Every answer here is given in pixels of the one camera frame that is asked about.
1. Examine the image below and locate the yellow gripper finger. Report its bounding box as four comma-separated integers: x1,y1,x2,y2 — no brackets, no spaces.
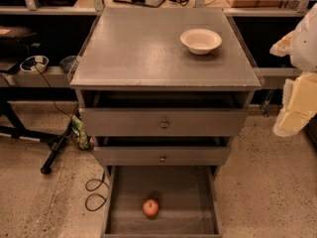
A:
272,72,317,137
269,31,294,57

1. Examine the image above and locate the green snack bag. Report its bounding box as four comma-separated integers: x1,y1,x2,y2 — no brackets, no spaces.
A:
71,115,90,150

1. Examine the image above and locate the grey drawer cabinet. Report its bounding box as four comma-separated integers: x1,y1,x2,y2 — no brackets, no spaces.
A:
67,6,265,238

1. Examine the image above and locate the grey shelf rack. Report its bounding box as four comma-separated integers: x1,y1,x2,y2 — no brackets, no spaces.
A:
0,0,317,90

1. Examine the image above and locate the grey drawer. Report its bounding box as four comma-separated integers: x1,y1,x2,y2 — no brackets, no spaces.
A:
101,166,222,238
80,91,247,137
94,137,231,166

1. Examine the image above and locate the bottom grey drawer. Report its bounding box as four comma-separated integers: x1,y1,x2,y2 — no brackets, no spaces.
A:
101,166,222,238

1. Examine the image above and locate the dark bowl on shelf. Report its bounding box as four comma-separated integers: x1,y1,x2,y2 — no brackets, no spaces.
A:
59,56,77,72

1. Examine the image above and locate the bowl with small items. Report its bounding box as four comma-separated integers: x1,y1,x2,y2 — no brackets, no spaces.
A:
20,56,49,73

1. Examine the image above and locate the black stand leg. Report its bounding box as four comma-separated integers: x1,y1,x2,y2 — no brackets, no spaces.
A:
0,99,71,175

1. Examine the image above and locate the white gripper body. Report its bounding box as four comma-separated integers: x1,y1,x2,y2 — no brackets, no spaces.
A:
290,3,317,72

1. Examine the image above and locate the red apple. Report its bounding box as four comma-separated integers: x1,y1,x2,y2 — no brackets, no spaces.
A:
143,198,159,217

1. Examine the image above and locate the middle grey drawer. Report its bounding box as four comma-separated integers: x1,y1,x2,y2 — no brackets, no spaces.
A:
94,137,231,166

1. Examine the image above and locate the top grey drawer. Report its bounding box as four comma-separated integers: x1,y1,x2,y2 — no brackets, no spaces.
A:
80,91,247,137

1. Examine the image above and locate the white bowl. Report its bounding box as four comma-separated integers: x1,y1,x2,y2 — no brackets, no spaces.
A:
180,29,222,56

